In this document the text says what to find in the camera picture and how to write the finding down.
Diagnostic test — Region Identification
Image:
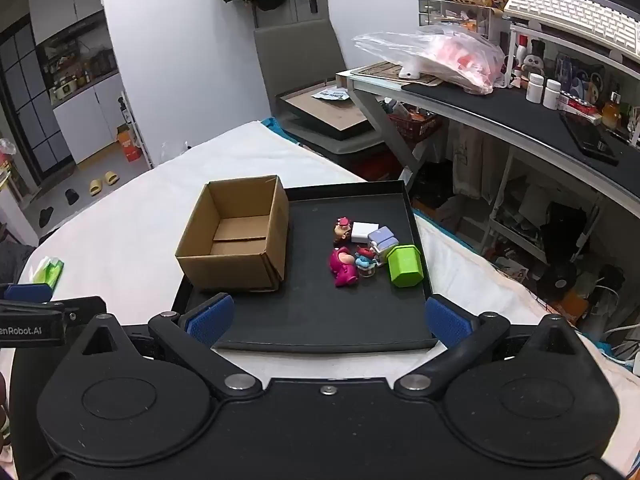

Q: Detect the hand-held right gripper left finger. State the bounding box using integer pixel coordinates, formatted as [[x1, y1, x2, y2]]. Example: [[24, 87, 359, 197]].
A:
[[80, 294, 263, 400]]

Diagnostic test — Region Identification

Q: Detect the orange cardboard box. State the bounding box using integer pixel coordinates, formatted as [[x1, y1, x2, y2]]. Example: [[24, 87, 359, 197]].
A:
[[116, 125, 142, 163]]

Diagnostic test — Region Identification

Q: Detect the black framed glass door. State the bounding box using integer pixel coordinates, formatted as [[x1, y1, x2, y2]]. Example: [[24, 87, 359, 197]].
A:
[[0, 25, 76, 196]]

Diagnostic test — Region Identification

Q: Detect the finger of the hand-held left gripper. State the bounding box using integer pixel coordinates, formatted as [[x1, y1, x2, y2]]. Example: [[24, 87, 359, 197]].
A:
[[0, 284, 53, 303]]

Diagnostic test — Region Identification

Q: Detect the black tablet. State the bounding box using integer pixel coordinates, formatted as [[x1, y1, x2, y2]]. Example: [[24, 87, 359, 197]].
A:
[[560, 111, 620, 166]]

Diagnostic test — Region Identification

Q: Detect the lavender and cream toy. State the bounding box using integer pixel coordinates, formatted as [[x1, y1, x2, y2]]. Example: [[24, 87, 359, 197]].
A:
[[367, 226, 400, 267]]

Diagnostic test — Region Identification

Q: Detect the beige tote bag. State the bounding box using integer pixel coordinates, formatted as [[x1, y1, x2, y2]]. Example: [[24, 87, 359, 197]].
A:
[[452, 125, 506, 201]]

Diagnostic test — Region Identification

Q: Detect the red basket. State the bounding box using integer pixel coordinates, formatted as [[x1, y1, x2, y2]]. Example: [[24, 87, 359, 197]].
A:
[[387, 110, 443, 143]]

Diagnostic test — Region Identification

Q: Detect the white cabinet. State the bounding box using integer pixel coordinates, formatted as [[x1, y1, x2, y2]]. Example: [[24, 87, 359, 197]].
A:
[[27, 0, 151, 166]]

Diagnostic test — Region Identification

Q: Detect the amber glass bottle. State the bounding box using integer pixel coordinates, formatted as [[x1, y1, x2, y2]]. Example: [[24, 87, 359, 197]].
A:
[[601, 92, 622, 130]]

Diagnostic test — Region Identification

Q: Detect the brown cardboard box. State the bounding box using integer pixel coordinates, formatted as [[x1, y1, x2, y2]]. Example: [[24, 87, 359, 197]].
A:
[[175, 176, 290, 293]]

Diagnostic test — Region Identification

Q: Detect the black bag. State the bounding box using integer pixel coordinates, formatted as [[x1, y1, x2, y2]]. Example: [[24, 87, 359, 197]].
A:
[[542, 202, 588, 266]]

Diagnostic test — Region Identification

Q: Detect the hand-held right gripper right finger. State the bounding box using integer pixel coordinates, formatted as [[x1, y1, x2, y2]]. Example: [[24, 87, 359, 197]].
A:
[[394, 296, 583, 401]]

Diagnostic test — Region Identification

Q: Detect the grey chair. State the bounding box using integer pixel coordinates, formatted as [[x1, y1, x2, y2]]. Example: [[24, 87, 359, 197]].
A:
[[252, 19, 386, 161]]

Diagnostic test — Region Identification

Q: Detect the blue figurine with red hat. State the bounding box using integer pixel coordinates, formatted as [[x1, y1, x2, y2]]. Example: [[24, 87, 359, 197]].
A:
[[354, 246, 378, 278]]

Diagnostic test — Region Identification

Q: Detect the black tray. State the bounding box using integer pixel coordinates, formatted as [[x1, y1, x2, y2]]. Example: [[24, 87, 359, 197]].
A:
[[171, 180, 436, 352]]

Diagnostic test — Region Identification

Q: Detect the green tissue pack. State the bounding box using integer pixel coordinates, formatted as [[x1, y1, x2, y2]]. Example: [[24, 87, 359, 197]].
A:
[[31, 256, 66, 291]]

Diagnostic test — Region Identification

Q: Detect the white keyboard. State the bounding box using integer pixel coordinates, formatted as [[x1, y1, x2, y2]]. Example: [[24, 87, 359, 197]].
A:
[[502, 0, 640, 56]]

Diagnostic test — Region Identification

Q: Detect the white monitor riser shelf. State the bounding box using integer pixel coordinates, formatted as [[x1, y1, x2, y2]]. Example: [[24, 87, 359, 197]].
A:
[[505, 15, 640, 91]]

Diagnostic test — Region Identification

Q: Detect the white charger cube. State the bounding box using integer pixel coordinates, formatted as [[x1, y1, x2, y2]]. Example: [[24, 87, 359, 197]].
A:
[[351, 221, 379, 245]]

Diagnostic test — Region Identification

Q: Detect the red flat box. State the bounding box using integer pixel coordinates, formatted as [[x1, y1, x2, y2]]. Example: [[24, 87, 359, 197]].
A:
[[557, 92, 603, 123]]

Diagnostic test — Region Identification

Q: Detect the black framed brown board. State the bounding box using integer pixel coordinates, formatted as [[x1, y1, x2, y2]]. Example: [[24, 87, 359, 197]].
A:
[[276, 80, 378, 142]]

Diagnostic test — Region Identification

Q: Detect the green toy bin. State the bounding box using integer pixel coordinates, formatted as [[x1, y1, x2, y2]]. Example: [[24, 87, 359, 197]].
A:
[[386, 245, 424, 288]]

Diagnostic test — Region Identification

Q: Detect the clear drawer organizer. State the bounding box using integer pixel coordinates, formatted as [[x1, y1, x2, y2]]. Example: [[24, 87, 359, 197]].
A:
[[417, 0, 506, 41]]

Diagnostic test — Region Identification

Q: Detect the clear plastic bag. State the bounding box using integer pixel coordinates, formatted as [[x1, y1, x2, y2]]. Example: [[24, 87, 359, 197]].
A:
[[352, 27, 507, 96]]

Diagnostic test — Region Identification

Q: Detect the grey desk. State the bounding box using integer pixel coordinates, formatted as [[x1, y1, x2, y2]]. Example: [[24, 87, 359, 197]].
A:
[[336, 62, 640, 221]]

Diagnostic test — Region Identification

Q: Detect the wooden slat board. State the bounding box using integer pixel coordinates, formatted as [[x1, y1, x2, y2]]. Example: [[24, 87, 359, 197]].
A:
[[350, 61, 446, 87]]

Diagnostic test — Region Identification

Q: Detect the black desk mat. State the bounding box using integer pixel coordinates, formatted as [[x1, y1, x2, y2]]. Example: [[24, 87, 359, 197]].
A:
[[400, 80, 640, 181]]

